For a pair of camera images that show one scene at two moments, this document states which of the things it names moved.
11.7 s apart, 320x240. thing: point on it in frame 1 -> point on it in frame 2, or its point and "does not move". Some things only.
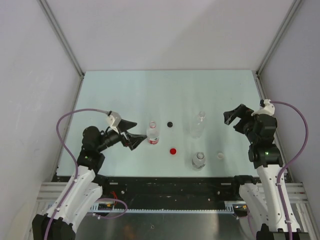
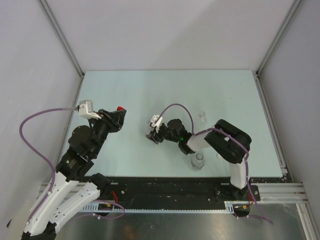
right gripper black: [242, 112] -> [156, 135]
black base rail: [174, 191] does not move
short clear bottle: [199, 161] does not move
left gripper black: [133, 140] -> [114, 119]
